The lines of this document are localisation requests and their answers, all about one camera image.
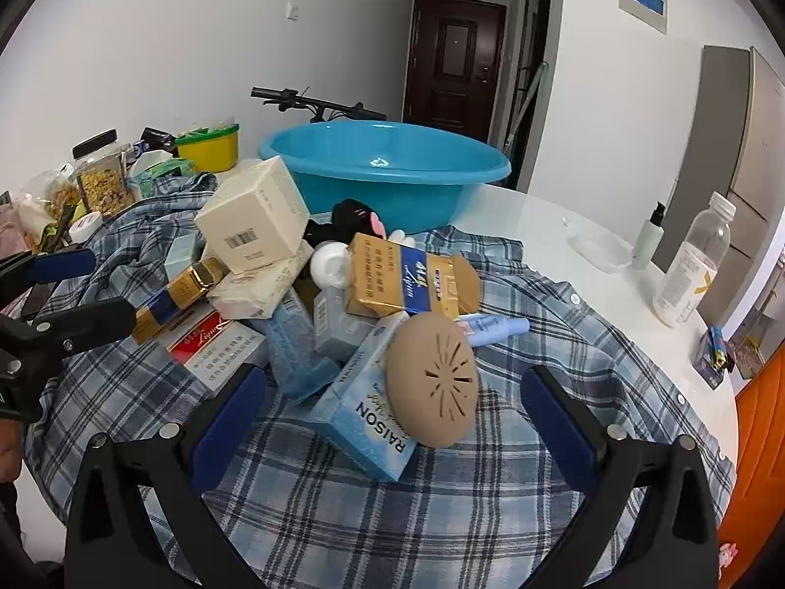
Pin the white round jar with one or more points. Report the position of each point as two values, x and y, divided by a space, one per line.
325 264

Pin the light blue printed carton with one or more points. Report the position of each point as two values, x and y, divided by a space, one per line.
368 423

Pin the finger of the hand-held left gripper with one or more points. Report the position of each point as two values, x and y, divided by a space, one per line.
86 322
61 264

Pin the light blue box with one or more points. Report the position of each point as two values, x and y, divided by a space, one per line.
294 356
334 328

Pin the yellow container with green rim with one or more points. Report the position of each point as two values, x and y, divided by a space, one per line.
211 150

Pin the blue plastic basin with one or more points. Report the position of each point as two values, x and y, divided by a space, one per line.
380 153

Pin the pink toy figure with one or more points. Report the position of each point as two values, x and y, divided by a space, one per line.
727 558

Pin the small pale blue box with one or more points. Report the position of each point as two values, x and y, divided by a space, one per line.
181 257

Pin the white plush piece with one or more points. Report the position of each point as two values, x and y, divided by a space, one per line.
402 237

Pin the colourful small box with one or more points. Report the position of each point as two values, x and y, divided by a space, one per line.
748 356

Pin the clear bottle with white cap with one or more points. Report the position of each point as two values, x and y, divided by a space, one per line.
687 276

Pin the dark framed glass door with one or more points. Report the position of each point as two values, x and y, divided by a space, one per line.
533 24

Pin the snack jar with black lid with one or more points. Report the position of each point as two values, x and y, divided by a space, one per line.
104 187

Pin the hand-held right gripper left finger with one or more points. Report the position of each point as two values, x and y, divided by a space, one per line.
230 429

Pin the orange plastic object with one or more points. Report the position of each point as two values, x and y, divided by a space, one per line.
760 460

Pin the red white cigarette box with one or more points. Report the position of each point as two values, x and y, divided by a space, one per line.
211 350

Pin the black packet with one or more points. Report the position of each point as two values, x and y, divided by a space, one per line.
156 136

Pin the white round lid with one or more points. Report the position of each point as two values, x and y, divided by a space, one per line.
86 225

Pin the blue lotion tube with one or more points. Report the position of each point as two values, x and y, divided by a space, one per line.
490 328

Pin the white patterned packet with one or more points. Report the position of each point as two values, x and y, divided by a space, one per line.
257 291

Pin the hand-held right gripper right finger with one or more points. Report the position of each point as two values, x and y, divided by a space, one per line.
558 435

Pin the clear snack bag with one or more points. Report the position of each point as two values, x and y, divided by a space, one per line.
52 196

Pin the dark brown door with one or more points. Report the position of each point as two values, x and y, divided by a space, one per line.
454 61

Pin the white box with barcode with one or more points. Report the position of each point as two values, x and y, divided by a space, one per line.
257 215

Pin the green packet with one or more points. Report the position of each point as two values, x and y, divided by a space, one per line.
162 172

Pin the blue plaid shirt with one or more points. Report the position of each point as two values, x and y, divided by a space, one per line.
368 515

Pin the clear plastic container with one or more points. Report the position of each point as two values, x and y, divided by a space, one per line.
598 251

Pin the green spray bottle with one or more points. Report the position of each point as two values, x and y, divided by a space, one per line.
647 242

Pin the black plush toy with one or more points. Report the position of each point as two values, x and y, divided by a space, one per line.
352 218

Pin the blue foil packet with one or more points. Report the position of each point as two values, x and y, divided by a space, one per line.
711 359

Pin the tan round vented case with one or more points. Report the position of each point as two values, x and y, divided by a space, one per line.
429 380

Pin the beige refrigerator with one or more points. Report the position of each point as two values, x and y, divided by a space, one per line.
736 153

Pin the person's left hand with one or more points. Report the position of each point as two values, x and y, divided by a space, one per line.
7 460

